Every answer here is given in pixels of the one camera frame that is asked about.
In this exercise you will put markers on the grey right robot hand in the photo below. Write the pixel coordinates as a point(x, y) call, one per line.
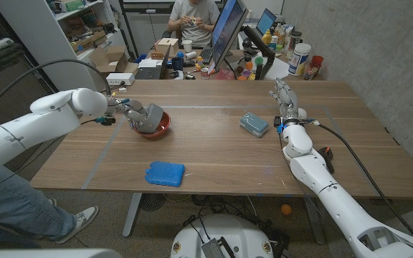
point(289, 104)

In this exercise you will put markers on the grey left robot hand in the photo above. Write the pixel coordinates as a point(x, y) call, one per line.
point(135, 107)

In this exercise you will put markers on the grey duct tape roll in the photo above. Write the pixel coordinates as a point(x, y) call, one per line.
point(155, 116)

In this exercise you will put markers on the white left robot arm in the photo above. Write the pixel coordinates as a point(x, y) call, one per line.
point(41, 122)

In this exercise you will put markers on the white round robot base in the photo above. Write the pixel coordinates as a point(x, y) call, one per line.
point(224, 229)

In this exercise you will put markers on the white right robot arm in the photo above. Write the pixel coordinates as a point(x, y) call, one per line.
point(310, 172)

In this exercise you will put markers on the white power box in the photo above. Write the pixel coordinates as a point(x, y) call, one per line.
point(120, 79)

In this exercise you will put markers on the red bowl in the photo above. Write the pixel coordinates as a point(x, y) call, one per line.
point(162, 130)

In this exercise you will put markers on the teal soap box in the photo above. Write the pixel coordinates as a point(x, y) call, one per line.
point(254, 124)

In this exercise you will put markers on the open cardboard box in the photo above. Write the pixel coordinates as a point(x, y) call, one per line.
point(111, 62)

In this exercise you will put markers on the small closed cardboard box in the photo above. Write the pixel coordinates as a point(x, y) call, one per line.
point(167, 46)

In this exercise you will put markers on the blue ice pack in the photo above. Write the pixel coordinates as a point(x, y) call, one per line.
point(165, 174)

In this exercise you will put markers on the black laptop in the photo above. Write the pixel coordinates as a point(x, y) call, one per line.
point(151, 72)

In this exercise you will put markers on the white labelled canister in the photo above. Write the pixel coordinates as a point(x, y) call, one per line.
point(298, 59)

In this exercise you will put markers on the green ball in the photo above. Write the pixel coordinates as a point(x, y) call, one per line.
point(259, 60)

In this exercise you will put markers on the dark blue mug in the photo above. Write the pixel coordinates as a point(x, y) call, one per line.
point(177, 63)

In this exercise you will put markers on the black orange clamp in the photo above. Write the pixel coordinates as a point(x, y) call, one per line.
point(326, 154)

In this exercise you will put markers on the yellow bottle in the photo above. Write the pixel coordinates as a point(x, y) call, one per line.
point(266, 37)

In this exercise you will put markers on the soda can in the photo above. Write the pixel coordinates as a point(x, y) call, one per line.
point(205, 73)

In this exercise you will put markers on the white paper cup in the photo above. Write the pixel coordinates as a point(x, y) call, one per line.
point(187, 46)

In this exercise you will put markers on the open laptop blue screen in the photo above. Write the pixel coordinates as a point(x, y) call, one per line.
point(265, 21)

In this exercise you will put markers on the black keyboard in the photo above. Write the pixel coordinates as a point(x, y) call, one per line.
point(206, 55)

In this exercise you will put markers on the seated person grey shirt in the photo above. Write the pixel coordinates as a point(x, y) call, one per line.
point(195, 34)

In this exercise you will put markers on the tilted computer monitor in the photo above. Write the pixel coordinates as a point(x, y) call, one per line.
point(228, 28)

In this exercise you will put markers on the colourful puzzle cube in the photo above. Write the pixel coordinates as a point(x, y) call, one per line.
point(193, 22)

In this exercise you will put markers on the orange ball on floor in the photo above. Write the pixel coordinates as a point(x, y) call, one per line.
point(286, 209)

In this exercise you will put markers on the grey table leg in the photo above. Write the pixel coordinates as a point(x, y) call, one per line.
point(314, 225)
point(132, 215)

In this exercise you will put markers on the white shelf unit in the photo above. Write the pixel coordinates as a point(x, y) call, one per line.
point(45, 36)

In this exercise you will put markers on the standing person in jeans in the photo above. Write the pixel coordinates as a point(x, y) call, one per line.
point(20, 208)

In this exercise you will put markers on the white robot chest shell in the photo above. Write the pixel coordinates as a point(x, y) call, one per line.
point(48, 253)

